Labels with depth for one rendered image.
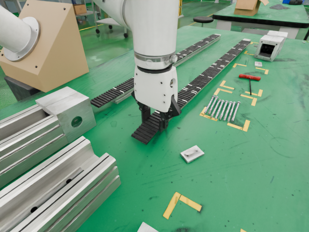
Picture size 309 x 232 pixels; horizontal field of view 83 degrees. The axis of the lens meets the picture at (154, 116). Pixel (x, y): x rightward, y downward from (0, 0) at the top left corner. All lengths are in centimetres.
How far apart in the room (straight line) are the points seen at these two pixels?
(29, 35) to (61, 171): 60
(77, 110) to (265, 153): 48
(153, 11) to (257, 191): 39
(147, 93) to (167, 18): 16
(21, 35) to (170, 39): 61
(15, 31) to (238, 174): 82
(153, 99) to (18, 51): 61
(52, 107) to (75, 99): 6
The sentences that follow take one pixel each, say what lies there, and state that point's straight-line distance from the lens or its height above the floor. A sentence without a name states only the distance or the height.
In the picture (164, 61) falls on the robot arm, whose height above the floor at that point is 99.
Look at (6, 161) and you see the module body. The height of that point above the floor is 83.
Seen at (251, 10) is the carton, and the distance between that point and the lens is 240.
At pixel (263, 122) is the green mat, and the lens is 61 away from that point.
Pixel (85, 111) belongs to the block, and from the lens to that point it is 49.
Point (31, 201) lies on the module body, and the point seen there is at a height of 83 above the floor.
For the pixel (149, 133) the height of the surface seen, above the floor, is 81.
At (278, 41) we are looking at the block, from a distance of 109.
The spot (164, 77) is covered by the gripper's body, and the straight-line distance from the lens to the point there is 36.
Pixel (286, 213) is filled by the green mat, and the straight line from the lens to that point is 44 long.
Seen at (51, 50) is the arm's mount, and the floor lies 91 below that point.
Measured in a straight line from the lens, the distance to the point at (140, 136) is 45.
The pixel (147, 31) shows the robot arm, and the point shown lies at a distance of 33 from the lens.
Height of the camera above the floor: 112
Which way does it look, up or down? 39 degrees down
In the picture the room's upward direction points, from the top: straight up
